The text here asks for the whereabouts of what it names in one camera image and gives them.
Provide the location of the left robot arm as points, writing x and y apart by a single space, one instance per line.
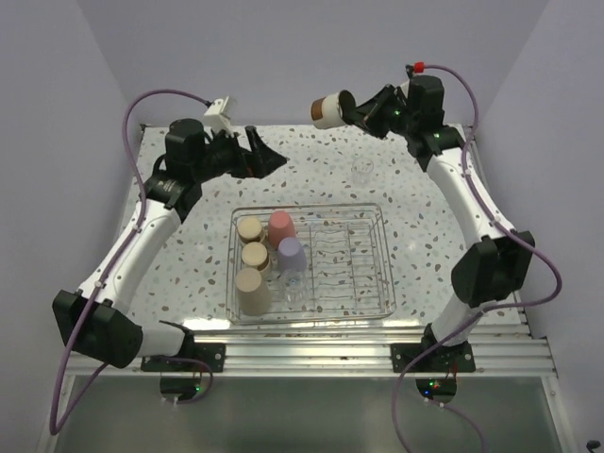
93 320

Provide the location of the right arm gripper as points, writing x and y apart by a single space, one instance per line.
370 111

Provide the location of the tall beige cup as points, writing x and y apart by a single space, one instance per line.
253 294

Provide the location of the purple plastic cup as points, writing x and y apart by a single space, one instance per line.
291 256

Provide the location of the wire dish rack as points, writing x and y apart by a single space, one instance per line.
349 268

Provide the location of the coral red plastic cup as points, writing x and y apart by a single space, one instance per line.
280 226

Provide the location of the small clear glass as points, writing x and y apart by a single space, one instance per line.
362 170

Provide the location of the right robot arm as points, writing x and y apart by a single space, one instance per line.
494 264

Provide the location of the steel cup with cork band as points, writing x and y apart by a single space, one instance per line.
255 255

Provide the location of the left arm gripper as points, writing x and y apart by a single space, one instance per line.
260 160

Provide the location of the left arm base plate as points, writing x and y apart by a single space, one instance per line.
197 358

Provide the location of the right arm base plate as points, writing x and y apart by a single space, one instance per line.
459 358

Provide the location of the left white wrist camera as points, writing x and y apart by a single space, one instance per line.
217 116

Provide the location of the large clear glass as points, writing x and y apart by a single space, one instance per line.
294 287

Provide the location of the aluminium rail frame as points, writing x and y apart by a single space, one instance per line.
186 284

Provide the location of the steel cork-band cup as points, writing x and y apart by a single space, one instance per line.
250 229
328 111

